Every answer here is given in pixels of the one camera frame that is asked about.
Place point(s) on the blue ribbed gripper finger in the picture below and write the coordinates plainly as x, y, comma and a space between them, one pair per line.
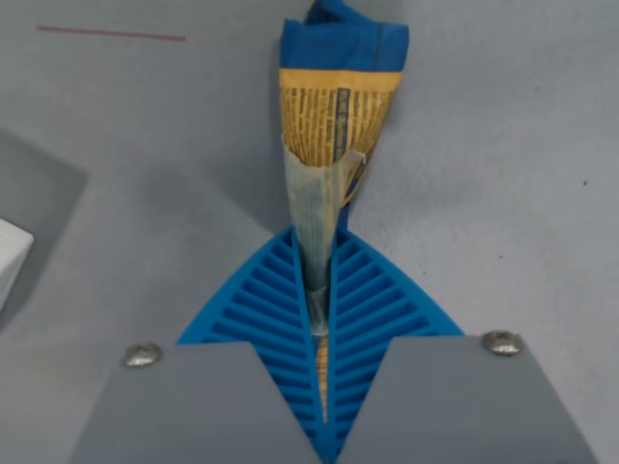
411, 386
232, 377

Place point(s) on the blue and yellow taped bag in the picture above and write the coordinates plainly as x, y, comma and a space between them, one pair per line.
333, 111

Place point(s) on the white wall power socket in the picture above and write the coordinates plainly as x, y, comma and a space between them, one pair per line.
10, 261

